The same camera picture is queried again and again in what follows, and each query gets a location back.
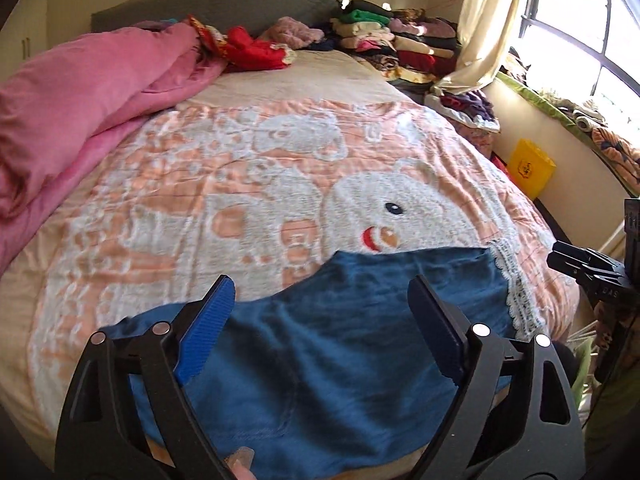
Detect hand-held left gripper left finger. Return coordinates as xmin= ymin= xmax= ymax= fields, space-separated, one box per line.
xmin=54 ymin=275 xmax=241 ymax=480

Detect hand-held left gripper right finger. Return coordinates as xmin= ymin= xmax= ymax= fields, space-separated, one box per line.
xmin=407 ymin=275 xmax=588 ymax=480

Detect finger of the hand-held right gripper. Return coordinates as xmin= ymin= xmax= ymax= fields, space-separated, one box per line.
xmin=547 ymin=255 xmax=621 ymax=293
xmin=554 ymin=241 xmax=623 ymax=273

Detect blue denim pants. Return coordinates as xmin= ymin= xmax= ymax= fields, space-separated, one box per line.
xmin=100 ymin=247 xmax=516 ymax=480

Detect orange patterned cloth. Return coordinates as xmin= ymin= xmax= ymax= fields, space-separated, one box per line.
xmin=587 ymin=124 xmax=640 ymax=183

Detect yellow box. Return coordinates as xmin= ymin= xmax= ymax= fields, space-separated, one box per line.
xmin=506 ymin=138 xmax=557 ymax=200

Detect peach and white printed blanket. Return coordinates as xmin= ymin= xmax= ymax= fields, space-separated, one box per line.
xmin=25 ymin=97 xmax=581 ymax=461

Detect grey and white cloth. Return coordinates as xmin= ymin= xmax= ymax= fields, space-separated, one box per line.
xmin=570 ymin=102 xmax=608 ymax=133

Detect green windowsill mat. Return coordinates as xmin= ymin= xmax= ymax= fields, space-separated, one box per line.
xmin=495 ymin=71 xmax=640 ymax=197

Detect heap of purple clothes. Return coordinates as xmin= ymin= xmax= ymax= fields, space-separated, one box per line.
xmin=425 ymin=87 xmax=501 ymax=133

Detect cream curtain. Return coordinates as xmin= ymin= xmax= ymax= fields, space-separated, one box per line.
xmin=432 ymin=0 xmax=531 ymax=96

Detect pink quilt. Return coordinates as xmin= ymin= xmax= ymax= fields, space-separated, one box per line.
xmin=0 ymin=22 xmax=231 ymax=271

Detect cream bed sheet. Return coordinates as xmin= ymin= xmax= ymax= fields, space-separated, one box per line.
xmin=0 ymin=49 xmax=501 ymax=476

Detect red garment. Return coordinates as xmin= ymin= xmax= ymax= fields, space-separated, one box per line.
xmin=187 ymin=15 xmax=296 ymax=72

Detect pile of folded clothes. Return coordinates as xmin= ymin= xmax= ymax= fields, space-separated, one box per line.
xmin=327 ymin=0 xmax=463 ymax=86

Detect purple fluffy cloth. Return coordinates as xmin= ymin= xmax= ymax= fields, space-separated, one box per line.
xmin=257 ymin=16 xmax=326 ymax=51

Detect grey padded headboard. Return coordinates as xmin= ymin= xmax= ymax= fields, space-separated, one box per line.
xmin=90 ymin=0 xmax=348 ymax=41

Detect window with dark frame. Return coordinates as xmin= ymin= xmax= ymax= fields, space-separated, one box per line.
xmin=520 ymin=0 xmax=640 ymax=121

